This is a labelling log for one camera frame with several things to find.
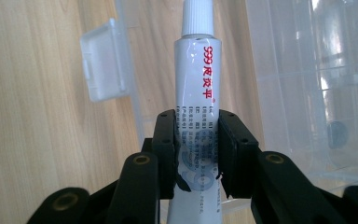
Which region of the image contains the clear plastic storage box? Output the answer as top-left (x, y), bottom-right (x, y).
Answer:
top-left (245, 0), bottom-right (358, 200)

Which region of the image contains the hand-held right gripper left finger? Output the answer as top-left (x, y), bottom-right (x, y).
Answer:
top-left (151, 108), bottom-right (191, 201)

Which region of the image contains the white ointment tube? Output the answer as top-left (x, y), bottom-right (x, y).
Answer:
top-left (167, 0), bottom-right (224, 224)

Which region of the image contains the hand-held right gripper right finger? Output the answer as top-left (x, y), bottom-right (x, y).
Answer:
top-left (217, 108), bottom-right (260, 200)

